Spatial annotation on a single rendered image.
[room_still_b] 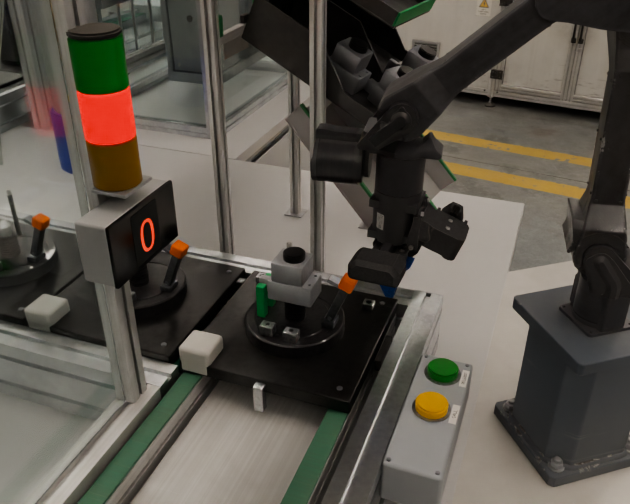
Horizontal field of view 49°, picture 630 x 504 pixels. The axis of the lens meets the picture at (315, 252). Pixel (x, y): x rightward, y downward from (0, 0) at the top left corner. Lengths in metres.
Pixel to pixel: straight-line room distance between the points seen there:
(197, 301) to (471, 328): 0.46
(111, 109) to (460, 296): 0.78
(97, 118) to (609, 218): 0.55
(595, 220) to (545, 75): 4.09
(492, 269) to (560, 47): 3.56
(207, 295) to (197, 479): 0.31
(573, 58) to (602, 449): 3.99
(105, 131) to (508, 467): 0.65
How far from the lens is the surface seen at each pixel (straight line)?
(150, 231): 0.76
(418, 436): 0.85
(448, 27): 4.99
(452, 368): 0.93
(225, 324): 1.00
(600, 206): 0.82
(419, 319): 1.04
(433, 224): 0.82
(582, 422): 0.92
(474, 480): 0.95
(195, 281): 1.10
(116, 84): 0.69
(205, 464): 0.88
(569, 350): 0.85
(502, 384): 1.10
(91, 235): 0.72
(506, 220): 1.55
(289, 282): 0.92
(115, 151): 0.71
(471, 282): 1.32
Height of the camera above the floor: 1.56
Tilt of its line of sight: 31 degrees down
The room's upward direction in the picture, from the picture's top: straight up
